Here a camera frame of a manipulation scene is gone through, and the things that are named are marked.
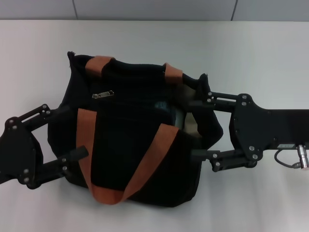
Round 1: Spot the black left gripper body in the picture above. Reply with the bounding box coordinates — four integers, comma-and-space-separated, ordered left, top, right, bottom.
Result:
0, 117, 41, 189

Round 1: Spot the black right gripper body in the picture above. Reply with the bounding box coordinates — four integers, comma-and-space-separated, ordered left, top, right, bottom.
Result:
230, 93, 309, 168

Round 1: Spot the black fabric food bag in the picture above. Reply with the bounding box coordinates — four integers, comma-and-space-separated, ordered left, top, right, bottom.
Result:
47, 50, 224, 203

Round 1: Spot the silver metal zipper pull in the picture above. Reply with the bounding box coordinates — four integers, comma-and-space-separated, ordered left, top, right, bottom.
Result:
91, 89, 114, 99

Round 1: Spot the grey blue food container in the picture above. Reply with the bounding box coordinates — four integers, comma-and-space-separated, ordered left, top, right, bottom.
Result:
154, 100, 186, 128

